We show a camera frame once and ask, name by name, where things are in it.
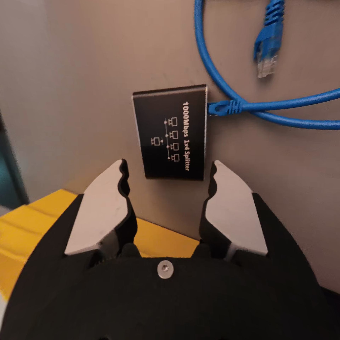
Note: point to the black ethernet splitter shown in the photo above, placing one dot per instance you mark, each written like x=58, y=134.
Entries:
x=159, y=132

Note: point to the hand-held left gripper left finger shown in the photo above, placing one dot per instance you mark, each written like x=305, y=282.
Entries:
x=98, y=212

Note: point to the yellow plastic bin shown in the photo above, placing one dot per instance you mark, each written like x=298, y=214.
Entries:
x=26, y=225

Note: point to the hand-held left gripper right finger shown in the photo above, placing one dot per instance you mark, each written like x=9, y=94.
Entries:
x=236, y=215

